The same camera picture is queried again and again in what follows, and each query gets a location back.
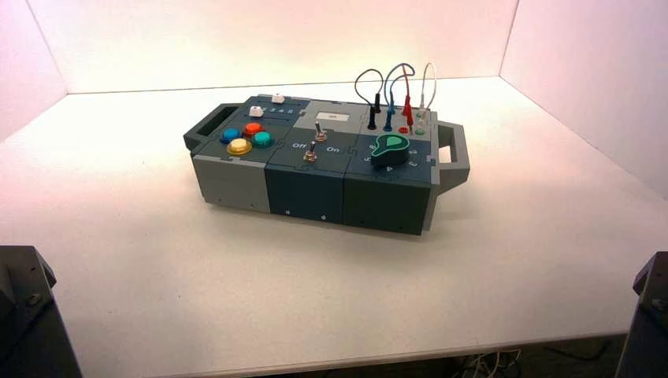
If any white jumper cable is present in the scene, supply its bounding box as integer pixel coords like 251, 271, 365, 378
417, 62, 437, 126

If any black jumper cable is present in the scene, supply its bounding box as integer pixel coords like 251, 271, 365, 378
354, 69, 384, 131

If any red jumper cable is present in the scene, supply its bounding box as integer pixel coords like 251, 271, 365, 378
400, 65, 416, 129

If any yellow push button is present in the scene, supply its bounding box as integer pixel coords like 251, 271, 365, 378
227, 137, 254, 157

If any white cable under table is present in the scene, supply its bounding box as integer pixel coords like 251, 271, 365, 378
454, 349, 523, 378

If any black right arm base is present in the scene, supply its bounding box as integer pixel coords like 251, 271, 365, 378
615, 251, 668, 378

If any blue jumper cable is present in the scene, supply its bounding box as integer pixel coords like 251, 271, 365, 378
382, 63, 416, 132

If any dark green rotary knob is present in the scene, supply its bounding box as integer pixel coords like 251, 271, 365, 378
370, 134, 412, 168

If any grey and teal control box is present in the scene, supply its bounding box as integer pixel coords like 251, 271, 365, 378
183, 95, 471, 236

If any black cable under table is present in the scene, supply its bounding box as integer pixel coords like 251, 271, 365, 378
542, 339, 611, 362

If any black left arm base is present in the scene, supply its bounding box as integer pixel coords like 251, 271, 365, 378
0, 245, 84, 378

